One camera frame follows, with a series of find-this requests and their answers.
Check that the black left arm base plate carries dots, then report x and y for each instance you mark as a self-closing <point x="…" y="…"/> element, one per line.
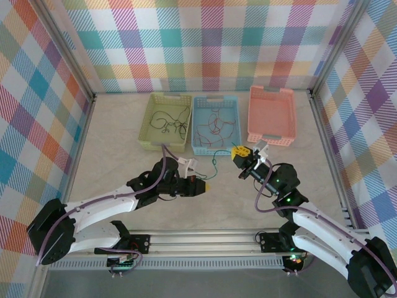
<point x="141" y="243"/>

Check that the pink perforated plastic basket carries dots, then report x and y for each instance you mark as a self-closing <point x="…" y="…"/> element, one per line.
<point x="271" y="115"/>

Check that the small circuit board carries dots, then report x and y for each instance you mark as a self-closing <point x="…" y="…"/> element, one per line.
<point x="124" y="259"/>
<point x="294" y="259"/>

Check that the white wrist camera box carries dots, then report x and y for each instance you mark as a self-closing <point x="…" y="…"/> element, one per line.
<point x="187" y="164"/>
<point x="260" y="150"/>

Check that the blue perforated plastic basket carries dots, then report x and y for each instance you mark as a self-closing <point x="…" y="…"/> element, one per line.
<point x="229" y="105"/>

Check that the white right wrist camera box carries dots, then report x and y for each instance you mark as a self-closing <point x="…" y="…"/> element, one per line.
<point x="260" y="150"/>

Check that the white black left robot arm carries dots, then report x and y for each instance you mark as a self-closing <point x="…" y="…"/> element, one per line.
<point x="99" y="205"/>

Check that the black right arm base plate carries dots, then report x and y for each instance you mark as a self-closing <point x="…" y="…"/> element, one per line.
<point x="270" y="243"/>

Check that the aluminium extrusion frame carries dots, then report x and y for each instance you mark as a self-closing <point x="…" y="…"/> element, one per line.
<point x="201" y="240"/>

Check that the green perforated plastic basket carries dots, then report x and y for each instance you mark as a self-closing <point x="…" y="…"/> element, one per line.
<point x="164" y="105"/>

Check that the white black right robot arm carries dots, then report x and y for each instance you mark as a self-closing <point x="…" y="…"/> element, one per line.
<point x="325" y="232"/>

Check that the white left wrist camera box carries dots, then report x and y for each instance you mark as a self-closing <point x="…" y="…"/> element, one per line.
<point x="187" y="164"/>

